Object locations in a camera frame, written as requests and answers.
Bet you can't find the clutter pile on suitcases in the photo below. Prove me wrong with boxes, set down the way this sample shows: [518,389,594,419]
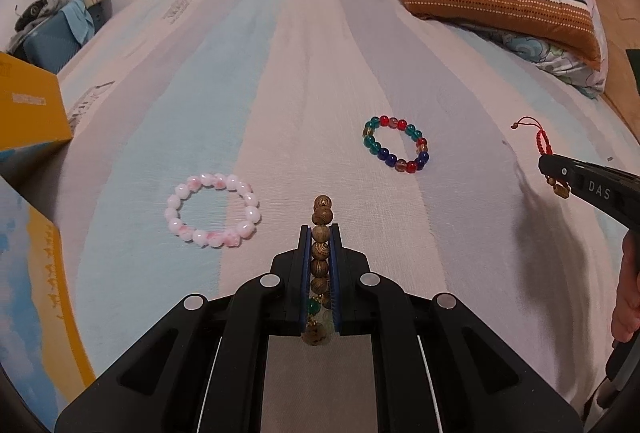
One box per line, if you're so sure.
[6,0,68,54]

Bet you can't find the striped bed sheet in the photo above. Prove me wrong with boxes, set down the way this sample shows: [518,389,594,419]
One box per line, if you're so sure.
[25,0,639,405]

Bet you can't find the wooden headboard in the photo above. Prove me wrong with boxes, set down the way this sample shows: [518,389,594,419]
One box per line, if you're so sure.
[596,0,639,139]

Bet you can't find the red cord bracelet gold bar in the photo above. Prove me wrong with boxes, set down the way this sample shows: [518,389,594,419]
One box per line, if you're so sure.
[511,115,570,199]

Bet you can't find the brown wooden bead bracelet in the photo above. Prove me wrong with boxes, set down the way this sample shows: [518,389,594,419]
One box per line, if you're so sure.
[300,193,336,348]

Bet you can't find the person's right hand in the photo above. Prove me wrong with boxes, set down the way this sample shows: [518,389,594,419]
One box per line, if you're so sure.
[611,231,640,343]

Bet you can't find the floral pale pillow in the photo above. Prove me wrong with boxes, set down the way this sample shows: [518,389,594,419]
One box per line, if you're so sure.
[462,0,608,99]

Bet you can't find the blue yellow cardboard box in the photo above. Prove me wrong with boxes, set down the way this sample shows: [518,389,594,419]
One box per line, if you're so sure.
[1,55,94,431]

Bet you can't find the teal suitcase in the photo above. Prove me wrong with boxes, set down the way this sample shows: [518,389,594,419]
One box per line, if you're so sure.
[22,0,96,74]

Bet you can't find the pink white bead bracelet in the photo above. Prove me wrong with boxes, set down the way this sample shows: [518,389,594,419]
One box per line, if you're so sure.
[162,172,263,249]

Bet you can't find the multicolour glass bead bracelet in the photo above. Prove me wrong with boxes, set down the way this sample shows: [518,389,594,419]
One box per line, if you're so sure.
[362,113,431,175]

